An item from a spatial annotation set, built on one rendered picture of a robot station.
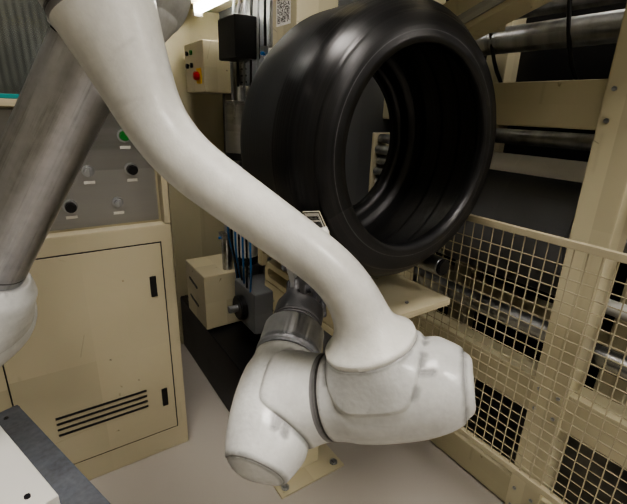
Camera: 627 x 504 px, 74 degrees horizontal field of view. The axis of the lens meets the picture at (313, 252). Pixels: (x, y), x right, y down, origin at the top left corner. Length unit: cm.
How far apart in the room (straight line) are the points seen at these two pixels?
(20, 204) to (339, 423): 51
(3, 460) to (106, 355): 77
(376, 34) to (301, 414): 64
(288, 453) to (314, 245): 23
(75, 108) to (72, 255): 81
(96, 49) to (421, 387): 44
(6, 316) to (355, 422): 55
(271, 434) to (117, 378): 117
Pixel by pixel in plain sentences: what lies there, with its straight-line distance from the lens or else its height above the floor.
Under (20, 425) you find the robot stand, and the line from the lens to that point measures 108.
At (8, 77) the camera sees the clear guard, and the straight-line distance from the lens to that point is 138.
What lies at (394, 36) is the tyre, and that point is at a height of 140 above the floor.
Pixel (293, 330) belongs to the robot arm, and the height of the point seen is 99.
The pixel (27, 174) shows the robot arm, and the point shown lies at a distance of 68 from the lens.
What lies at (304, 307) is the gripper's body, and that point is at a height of 100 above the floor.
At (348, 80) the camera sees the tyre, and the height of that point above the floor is 132.
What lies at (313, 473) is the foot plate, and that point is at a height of 1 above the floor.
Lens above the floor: 127
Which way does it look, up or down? 19 degrees down
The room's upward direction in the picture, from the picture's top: 2 degrees clockwise
